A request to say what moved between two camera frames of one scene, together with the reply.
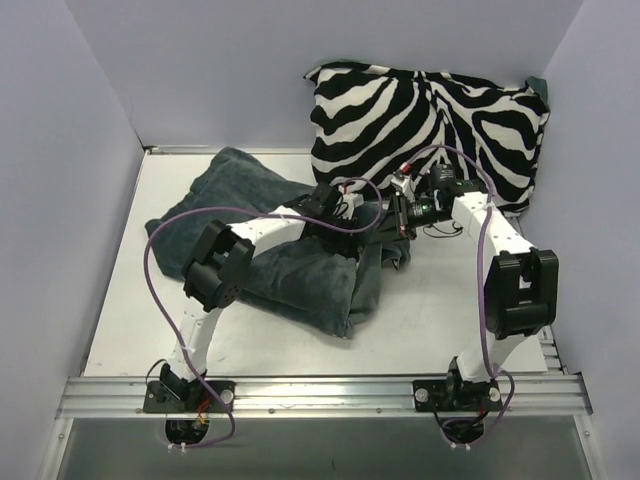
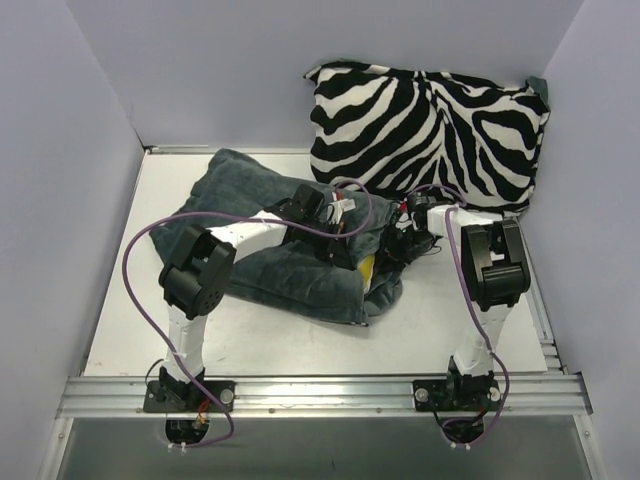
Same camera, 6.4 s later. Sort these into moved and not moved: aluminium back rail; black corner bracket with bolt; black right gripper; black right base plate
Moved: black right gripper
Not moved: aluminium back rail; black right base plate; black corner bracket with bolt
